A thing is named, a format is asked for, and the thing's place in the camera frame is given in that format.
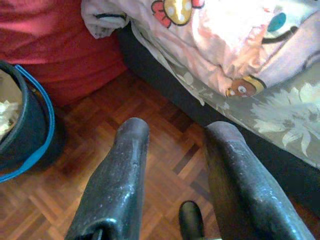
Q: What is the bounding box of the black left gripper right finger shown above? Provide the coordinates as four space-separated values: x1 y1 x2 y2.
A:
204 121 317 240

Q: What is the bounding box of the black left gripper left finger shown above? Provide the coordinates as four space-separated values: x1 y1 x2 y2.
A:
64 117 151 240

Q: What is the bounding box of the beige flower bed sheet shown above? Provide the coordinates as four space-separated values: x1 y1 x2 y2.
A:
129 22 320 168

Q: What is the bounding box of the dark fabric bed base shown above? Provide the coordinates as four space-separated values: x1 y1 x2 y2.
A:
117 22 320 218

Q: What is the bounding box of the white crumpled paper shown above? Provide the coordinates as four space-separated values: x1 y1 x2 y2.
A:
0 99 20 141

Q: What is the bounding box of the pink bear print blanket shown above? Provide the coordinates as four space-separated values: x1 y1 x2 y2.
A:
81 0 320 98

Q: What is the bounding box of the red bean bag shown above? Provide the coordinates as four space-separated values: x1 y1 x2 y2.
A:
0 0 128 107

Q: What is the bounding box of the black bucket blue handle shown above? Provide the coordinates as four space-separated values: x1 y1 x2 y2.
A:
0 59 56 183

